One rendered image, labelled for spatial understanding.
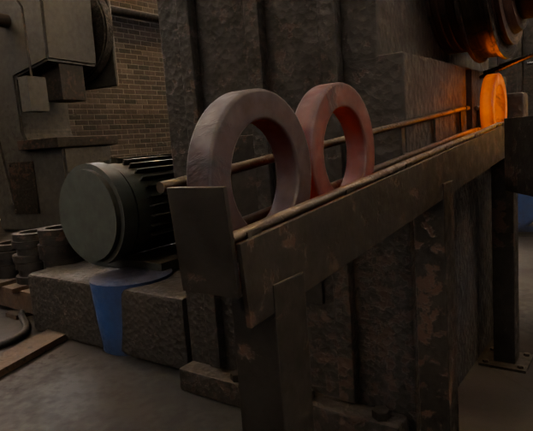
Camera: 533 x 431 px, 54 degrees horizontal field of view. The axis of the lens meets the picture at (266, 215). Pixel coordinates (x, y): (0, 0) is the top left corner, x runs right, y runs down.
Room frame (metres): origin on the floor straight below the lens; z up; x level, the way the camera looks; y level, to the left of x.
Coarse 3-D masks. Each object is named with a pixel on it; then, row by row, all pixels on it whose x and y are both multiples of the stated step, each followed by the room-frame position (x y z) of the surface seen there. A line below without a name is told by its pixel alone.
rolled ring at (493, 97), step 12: (492, 84) 1.38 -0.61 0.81; (504, 84) 1.48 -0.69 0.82; (480, 96) 1.38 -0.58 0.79; (492, 96) 1.37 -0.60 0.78; (504, 96) 1.48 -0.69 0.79; (480, 108) 1.38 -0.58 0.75; (492, 108) 1.36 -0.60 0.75; (504, 108) 1.49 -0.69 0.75; (480, 120) 1.38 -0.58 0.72; (492, 120) 1.37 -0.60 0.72
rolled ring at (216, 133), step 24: (240, 96) 0.54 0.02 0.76; (264, 96) 0.57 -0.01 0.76; (216, 120) 0.51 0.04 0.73; (240, 120) 0.53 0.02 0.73; (264, 120) 0.57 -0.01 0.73; (288, 120) 0.60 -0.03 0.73; (192, 144) 0.51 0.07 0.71; (216, 144) 0.50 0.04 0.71; (288, 144) 0.61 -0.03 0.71; (192, 168) 0.50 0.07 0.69; (216, 168) 0.50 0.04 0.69; (288, 168) 0.62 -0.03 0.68; (288, 192) 0.61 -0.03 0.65; (240, 216) 0.52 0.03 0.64
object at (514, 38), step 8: (496, 0) 1.29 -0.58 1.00; (504, 0) 1.31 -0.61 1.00; (512, 0) 1.32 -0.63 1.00; (496, 8) 1.30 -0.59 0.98; (504, 8) 1.32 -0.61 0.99; (512, 8) 1.32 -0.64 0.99; (496, 16) 1.32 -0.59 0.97; (504, 16) 1.33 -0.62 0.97; (512, 16) 1.34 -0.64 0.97; (520, 16) 1.39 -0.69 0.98; (496, 24) 1.33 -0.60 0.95; (504, 24) 1.33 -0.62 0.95; (512, 24) 1.36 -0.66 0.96; (520, 24) 1.39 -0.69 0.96; (504, 32) 1.35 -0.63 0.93; (512, 32) 1.40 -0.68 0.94; (520, 32) 1.49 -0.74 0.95; (504, 40) 1.39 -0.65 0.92; (512, 40) 1.41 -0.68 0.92
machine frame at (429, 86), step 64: (192, 0) 1.42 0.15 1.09; (256, 0) 1.28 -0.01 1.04; (320, 0) 1.17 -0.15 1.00; (384, 0) 1.17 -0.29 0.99; (192, 64) 1.41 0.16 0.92; (256, 64) 1.28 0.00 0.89; (320, 64) 1.18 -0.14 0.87; (384, 64) 1.12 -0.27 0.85; (448, 64) 1.34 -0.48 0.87; (192, 128) 1.42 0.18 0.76; (256, 128) 1.29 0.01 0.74; (448, 128) 1.33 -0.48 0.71; (256, 192) 1.32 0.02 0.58; (384, 256) 1.13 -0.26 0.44; (192, 320) 1.50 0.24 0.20; (320, 320) 1.24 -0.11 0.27; (384, 320) 1.14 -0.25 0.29; (192, 384) 1.43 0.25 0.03; (320, 384) 1.24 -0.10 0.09; (384, 384) 1.14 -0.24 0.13
